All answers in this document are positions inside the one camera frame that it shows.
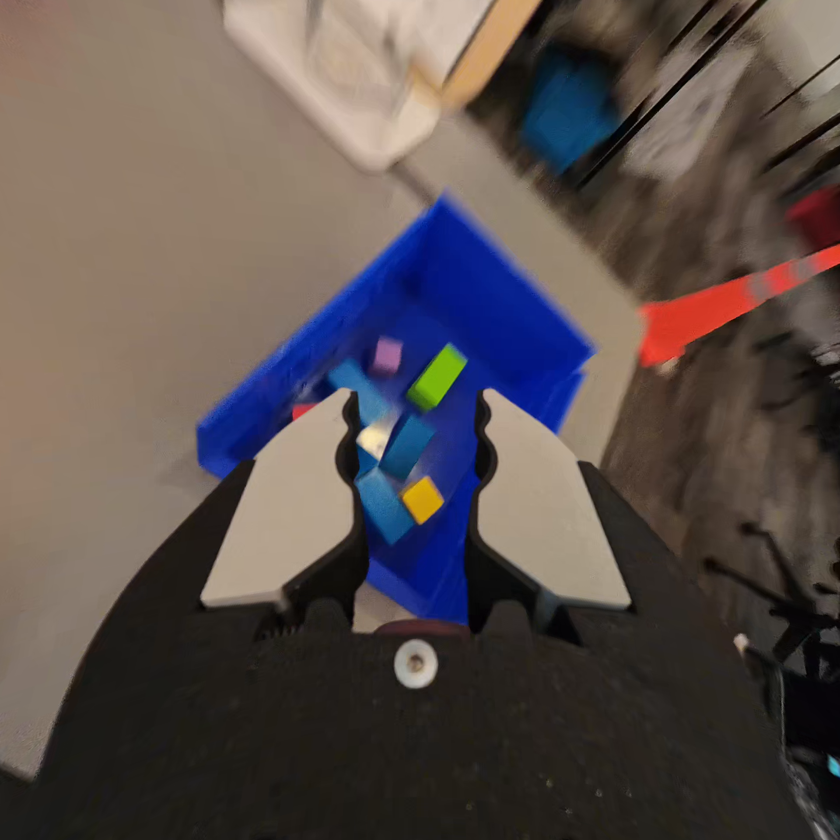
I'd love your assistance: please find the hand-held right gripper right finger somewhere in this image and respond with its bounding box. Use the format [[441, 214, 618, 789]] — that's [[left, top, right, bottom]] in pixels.
[[466, 389, 634, 620]]

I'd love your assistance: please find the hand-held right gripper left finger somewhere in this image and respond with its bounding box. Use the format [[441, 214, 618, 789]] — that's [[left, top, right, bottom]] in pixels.
[[200, 390, 368, 620]]

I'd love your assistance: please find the pile of coloured wooden blocks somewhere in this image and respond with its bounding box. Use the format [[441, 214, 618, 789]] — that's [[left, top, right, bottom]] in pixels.
[[292, 339, 471, 546]]

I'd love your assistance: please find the blue plastic bin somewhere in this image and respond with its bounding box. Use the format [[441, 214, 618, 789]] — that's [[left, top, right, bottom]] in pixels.
[[197, 197, 594, 624]]

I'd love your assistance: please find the grey desk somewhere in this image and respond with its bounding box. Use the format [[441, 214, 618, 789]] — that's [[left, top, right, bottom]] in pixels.
[[0, 0, 644, 775]]

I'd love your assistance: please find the red floor object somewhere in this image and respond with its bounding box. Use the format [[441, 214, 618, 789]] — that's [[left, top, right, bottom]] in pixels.
[[640, 243, 840, 368]]

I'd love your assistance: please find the blue floor tub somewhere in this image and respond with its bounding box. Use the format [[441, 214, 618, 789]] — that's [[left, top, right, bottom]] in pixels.
[[519, 50, 624, 172]]

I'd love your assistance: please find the white floor sign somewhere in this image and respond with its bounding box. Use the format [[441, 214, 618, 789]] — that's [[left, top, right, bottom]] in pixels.
[[624, 46, 756, 178]]

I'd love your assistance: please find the white board stand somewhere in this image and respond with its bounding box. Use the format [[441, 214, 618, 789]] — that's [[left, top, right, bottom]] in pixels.
[[221, 0, 441, 174]]

